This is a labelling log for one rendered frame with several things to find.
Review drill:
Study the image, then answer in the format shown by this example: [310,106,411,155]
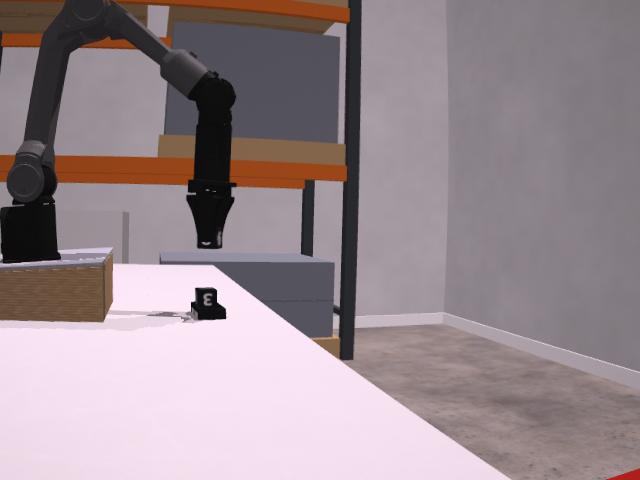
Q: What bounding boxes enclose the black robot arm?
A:
[0,0,236,264]

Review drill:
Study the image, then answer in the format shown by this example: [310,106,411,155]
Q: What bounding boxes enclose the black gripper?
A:
[186,153,237,242]

